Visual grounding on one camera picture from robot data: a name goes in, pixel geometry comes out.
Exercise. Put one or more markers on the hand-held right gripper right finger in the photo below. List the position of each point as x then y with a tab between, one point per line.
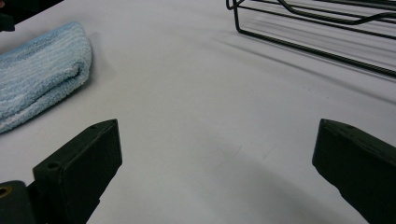
358	168

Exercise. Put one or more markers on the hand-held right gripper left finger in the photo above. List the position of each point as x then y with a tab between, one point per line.
81	168

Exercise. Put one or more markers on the light blue towel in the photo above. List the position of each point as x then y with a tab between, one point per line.
40	74

